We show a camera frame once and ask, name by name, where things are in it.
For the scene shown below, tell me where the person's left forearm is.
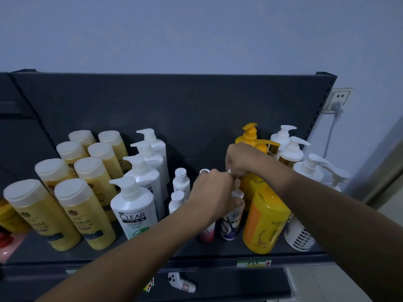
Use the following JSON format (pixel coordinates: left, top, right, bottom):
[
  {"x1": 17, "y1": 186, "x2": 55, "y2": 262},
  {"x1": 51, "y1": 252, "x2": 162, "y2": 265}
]
[{"x1": 35, "y1": 198, "x2": 208, "y2": 302}]

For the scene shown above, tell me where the white striped pump bottle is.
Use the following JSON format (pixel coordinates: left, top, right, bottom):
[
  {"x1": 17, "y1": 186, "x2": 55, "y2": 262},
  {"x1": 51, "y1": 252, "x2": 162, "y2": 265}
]
[{"x1": 284, "y1": 154, "x2": 332, "y2": 252}]

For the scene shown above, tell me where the pink red container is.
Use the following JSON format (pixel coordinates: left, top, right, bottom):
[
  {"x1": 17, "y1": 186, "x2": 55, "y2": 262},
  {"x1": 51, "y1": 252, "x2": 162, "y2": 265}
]
[{"x1": 0, "y1": 232, "x2": 27, "y2": 264}]

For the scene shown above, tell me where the person's right hand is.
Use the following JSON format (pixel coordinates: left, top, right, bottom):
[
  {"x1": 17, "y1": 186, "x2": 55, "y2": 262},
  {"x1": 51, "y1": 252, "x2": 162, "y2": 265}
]
[{"x1": 225, "y1": 142, "x2": 286, "y2": 186}]

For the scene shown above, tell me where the group of yellow white-capped bottles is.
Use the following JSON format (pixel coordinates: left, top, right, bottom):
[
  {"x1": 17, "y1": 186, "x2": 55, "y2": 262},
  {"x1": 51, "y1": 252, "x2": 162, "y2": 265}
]
[{"x1": 3, "y1": 130, "x2": 132, "y2": 252}]

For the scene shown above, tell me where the white bottle purple swirl print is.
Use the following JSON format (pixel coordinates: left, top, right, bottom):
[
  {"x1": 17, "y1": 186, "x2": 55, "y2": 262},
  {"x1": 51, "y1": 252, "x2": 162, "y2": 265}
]
[{"x1": 220, "y1": 169, "x2": 245, "y2": 241}]

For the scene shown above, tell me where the small white bottle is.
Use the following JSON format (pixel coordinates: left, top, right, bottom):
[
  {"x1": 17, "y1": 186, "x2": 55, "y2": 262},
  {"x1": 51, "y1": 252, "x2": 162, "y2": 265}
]
[
  {"x1": 168, "y1": 191, "x2": 186, "y2": 215},
  {"x1": 172, "y1": 167, "x2": 191, "y2": 201}
]

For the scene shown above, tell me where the pink bottle white cap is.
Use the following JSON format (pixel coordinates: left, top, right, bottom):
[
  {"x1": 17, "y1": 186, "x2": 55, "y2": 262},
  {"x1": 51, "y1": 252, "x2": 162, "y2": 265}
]
[{"x1": 198, "y1": 168, "x2": 216, "y2": 243}]

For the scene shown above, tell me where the green shelf price label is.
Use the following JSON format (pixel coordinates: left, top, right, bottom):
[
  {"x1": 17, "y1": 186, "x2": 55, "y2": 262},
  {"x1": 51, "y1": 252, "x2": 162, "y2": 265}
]
[{"x1": 236, "y1": 260, "x2": 272, "y2": 268}]

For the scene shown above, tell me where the white pump bottle green label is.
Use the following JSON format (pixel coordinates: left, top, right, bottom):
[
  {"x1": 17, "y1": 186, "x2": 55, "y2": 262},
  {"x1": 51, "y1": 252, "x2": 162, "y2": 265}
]
[
  {"x1": 136, "y1": 128, "x2": 170, "y2": 185},
  {"x1": 122, "y1": 154, "x2": 166, "y2": 221},
  {"x1": 130, "y1": 140, "x2": 169, "y2": 202},
  {"x1": 109, "y1": 176, "x2": 158, "y2": 240}
]

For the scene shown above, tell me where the white power plug with cable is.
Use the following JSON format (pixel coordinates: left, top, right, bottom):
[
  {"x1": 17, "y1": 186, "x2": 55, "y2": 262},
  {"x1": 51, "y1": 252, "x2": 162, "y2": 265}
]
[{"x1": 323, "y1": 101, "x2": 344, "y2": 159}]

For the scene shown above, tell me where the amber bottle white pump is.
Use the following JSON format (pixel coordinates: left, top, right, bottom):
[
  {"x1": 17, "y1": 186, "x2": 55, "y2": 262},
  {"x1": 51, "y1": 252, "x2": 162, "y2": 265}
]
[
  {"x1": 269, "y1": 125, "x2": 297, "y2": 155},
  {"x1": 276, "y1": 136, "x2": 311, "y2": 169}
]

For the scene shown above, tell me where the yellow pump bottle orange label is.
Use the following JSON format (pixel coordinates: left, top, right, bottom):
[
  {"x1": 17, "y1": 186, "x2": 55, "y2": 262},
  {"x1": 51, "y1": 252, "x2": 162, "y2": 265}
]
[
  {"x1": 242, "y1": 182, "x2": 292, "y2": 255},
  {"x1": 239, "y1": 140, "x2": 281, "y2": 212},
  {"x1": 235, "y1": 122, "x2": 259, "y2": 147}
]

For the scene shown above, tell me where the person's left hand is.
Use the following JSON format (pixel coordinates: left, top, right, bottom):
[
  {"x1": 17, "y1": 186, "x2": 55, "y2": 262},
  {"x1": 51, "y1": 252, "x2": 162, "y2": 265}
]
[{"x1": 185, "y1": 169, "x2": 244, "y2": 230}]

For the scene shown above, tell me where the white wall socket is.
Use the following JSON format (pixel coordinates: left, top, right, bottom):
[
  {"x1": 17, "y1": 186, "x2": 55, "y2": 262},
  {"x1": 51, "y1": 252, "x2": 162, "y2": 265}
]
[{"x1": 322, "y1": 87, "x2": 355, "y2": 114}]

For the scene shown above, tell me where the dark grey metal shelf unit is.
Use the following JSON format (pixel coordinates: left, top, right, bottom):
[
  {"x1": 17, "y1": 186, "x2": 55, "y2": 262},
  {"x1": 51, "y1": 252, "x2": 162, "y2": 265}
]
[
  {"x1": 0, "y1": 72, "x2": 59, "y2": 198},
  {"x1": 0, "y1": 70, "x2": 338, "y2": 302}
]

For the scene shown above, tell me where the grey door frame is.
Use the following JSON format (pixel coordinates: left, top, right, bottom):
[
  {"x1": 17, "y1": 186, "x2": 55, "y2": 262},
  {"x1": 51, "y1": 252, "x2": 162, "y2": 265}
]
[{"x1": 343, "y1": 116, "x2": 403, "y2": 217}]

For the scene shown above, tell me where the person's right forearm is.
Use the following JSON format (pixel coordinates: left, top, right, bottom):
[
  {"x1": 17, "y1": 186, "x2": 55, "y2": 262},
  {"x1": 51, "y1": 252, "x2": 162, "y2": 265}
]
[{"x1": 268, "y1": 165, "x2": 403, "y2": 302}]

